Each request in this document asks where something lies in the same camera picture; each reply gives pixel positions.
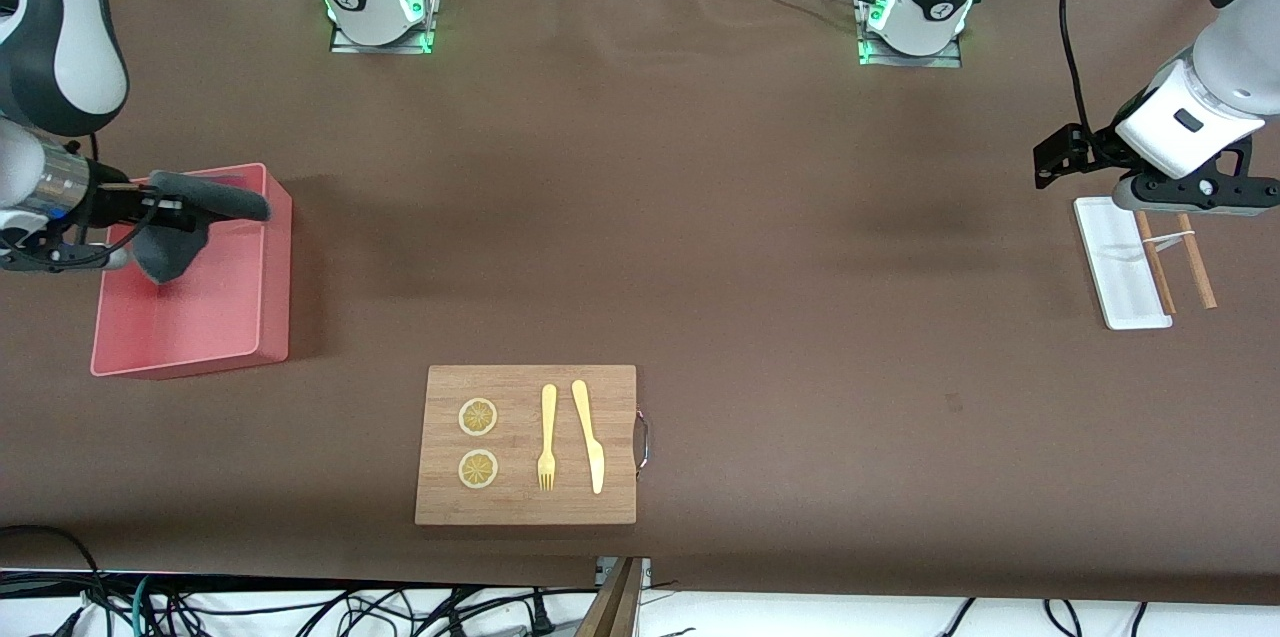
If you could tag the lemon slice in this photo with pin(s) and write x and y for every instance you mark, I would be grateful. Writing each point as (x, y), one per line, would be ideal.
(478, 470)
(478, 417)

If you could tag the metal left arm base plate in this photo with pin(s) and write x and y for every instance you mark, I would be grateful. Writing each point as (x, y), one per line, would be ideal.
(900, 62)

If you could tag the wooden plank below table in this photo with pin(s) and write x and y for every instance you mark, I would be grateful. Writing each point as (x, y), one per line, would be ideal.
(610, 612)

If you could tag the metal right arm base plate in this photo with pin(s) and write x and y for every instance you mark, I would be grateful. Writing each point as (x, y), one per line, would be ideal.
(342, 44)

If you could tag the white rectangular rack base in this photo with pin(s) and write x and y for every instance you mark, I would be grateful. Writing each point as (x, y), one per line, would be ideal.
(1115, 267)

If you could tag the metal table edge bracket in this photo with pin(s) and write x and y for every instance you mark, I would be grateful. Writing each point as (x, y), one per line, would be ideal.
(645, 567)

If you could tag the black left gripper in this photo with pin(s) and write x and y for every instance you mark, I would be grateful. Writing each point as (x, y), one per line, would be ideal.
(1091, 146)

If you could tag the wooden cutting board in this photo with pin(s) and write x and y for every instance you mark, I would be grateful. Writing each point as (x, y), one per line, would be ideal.
(510, 397)

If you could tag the grey microfibre cloth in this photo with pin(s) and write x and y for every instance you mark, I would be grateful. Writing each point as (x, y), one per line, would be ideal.
(230, 202)

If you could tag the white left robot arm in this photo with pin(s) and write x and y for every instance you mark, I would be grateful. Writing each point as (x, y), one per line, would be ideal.
(1190, 117)

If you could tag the yellow plastic fork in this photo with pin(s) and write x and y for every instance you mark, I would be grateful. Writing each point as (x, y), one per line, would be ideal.
(548, 417)

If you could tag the pink plastic bin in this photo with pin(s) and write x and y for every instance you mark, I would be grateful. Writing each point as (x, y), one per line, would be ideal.
(230, 307)

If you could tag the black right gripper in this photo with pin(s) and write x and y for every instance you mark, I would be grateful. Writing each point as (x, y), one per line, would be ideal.
(112, 203)

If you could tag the yellow plastic knife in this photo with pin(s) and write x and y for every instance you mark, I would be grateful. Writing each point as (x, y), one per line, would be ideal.
(590, 447)

